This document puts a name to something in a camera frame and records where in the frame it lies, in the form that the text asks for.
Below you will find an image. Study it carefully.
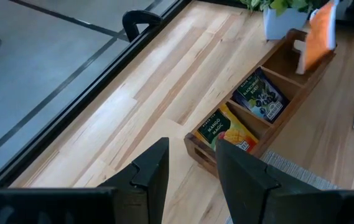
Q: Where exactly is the dark blackcurrant tea packet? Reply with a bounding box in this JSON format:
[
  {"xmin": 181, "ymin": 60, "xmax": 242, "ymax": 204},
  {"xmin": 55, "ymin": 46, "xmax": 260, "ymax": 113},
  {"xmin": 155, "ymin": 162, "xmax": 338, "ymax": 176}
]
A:
[{"xmin": 231, "ymin": 67, "xmax": 290, "ymax": 124}]

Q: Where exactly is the mango tea packet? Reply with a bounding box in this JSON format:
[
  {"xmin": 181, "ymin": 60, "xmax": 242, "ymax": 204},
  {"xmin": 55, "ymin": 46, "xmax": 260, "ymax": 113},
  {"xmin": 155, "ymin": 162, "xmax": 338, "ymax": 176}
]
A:
[{"xmin": 195, "ymin": 104, "xmax": 260, "ymax": 153}]

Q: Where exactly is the grey woven placemat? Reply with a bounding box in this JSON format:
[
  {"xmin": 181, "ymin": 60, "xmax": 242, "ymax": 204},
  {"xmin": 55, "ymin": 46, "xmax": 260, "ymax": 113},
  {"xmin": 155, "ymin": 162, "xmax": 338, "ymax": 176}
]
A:
[{"xmin": 225, "ymin": 149, "xmax": 341, "ymax": 224}]

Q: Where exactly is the wooden three-compartment tea box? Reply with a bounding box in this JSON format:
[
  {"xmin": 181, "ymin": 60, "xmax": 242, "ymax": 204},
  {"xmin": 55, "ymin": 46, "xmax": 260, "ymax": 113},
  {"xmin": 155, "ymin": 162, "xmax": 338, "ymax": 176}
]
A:
[{"xmin": 184, "ymin": 28, "xmax": 337, "ymax": 178}]

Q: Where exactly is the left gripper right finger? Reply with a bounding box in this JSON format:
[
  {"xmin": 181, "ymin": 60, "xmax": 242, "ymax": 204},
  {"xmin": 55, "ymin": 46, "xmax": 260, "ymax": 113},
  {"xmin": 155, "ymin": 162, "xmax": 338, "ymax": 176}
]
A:
[{"xmin": 215, "ymin": 138, "xmax": 354, "ymax": 224}]

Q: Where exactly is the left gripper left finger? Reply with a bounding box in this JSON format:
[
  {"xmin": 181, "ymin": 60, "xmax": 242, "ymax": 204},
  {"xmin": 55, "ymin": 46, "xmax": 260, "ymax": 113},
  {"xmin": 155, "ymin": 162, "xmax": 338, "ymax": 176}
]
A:
[{"xmin": 0, "ymin": 137, "xmax": 170, "ymax": 224}]

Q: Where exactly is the black aluminium table frame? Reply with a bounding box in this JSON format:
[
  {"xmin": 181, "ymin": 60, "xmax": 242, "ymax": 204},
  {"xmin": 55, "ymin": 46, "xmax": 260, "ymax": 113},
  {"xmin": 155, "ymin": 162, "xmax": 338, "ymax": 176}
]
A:
[{"xmin": 0, "ymin": 0, "xmax": 196, "ymax": 190}]

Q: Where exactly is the green plant in white pot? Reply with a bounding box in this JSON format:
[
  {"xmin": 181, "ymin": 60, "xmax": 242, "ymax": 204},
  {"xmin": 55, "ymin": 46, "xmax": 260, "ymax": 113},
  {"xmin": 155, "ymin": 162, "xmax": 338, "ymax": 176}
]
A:
[{"xmin": 238, "ymin": 0, "xmax": 330, "ymax": 41}]

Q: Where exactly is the black frame clamp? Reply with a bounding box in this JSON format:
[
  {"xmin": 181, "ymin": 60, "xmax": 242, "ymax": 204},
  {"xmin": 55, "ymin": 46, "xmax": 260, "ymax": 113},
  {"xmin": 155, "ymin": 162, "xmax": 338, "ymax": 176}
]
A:
[{"xmin": 122, "ymin": 9, "xmax": 164, "ymax": 43}]

